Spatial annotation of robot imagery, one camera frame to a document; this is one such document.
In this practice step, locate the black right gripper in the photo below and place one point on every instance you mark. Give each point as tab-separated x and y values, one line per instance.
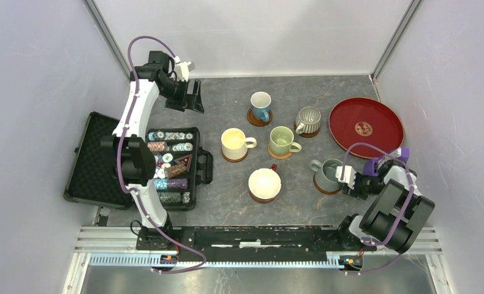
354	192

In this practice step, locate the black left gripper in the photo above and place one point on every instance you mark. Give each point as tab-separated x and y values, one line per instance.
187	101

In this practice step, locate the brown wooden coaster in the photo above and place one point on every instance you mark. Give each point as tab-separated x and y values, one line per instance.
233	160
258	122
310	135
261	200
324	191

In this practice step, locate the cream mug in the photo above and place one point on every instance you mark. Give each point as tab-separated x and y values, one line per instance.
235	144

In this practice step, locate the blue patterned mug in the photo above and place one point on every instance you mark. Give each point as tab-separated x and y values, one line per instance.
261	103

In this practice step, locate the grey ribbed mug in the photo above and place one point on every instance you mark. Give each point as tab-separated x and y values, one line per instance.
308	120

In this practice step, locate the woven light brown coaster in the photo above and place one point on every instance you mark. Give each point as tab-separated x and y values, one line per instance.
278	156

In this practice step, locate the light green mug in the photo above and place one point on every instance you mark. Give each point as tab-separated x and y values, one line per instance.
282	141

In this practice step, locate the white red mug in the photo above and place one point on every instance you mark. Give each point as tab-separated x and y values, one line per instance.
265	182

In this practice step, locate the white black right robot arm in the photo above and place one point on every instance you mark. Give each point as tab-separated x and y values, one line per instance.
399	211

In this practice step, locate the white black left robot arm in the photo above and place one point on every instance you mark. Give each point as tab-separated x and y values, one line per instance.
132	162

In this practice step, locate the brown wooden coaster back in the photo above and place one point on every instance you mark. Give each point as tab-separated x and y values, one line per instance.
258	122

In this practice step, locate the red round tray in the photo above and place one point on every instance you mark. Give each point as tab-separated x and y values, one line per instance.
364	120

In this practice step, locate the black poker chip case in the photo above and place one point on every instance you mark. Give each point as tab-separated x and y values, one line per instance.
181	165

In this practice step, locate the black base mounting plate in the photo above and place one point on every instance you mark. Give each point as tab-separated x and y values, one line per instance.
252	243

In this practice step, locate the black foam-lined case lid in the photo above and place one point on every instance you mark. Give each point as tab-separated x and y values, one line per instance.
92	179

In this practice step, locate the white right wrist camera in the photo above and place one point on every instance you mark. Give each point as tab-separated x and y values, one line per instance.
346	174

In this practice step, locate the aluminium frame rail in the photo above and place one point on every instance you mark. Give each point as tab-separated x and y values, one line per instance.
116	246

